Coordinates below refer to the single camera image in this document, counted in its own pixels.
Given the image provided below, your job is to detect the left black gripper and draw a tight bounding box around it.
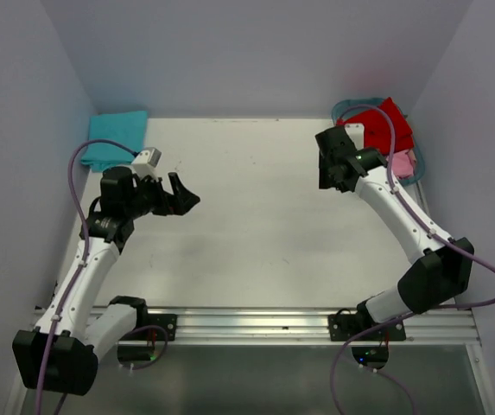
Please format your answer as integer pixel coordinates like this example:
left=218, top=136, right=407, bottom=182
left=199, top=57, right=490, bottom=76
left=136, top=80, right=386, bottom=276
left=124, top=172, right=199, bottom=220

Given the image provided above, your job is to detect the red t shirt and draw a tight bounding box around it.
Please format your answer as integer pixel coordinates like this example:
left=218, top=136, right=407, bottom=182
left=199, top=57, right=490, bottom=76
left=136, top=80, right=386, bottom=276
left=332, top=97, right=415, bottom=156

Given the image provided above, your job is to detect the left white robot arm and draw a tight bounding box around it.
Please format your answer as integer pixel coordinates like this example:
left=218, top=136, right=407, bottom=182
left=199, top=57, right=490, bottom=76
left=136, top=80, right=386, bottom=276
left=12, top=166, right=200, bottom=396

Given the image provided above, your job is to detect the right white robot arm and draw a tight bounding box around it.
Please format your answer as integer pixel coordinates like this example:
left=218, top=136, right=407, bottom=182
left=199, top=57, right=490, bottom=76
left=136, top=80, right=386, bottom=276
left=315, top=126, right=474, bottom=340

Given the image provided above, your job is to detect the teal plastic basket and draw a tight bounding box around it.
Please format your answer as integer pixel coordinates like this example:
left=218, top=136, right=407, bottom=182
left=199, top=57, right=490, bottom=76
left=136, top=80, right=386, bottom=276
left=331, top=97, right=425, bottom=186

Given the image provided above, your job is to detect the pink t shirt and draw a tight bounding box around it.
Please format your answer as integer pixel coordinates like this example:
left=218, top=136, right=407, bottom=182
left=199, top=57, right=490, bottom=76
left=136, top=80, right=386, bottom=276
left=392, top=150, right=417, bottom=179

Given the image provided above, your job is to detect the folded teal t shirt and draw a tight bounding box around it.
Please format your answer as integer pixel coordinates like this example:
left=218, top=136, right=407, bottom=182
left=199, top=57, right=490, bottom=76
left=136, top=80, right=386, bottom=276
left=80, top=111, right=149, bottom=172

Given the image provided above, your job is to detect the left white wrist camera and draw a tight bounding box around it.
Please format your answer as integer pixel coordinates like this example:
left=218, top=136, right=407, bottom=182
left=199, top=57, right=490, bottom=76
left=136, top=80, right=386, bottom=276
left=131, top=147, right=162, bottom=179

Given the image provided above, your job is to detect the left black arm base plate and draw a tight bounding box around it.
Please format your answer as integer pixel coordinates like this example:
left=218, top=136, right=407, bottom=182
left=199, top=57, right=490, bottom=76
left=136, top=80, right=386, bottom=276
left=135, top=313, right=178, bottom=343

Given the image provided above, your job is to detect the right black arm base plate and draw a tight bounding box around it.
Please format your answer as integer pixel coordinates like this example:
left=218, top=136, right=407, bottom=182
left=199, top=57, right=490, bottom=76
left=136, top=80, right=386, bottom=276
left=327, top=309, right=407, bottom=342

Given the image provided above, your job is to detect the aluminium mounting rail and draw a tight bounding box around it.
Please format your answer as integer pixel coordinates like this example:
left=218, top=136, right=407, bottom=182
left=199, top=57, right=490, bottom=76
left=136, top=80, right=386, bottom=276
left=149, top=307, right=480, bottom=346

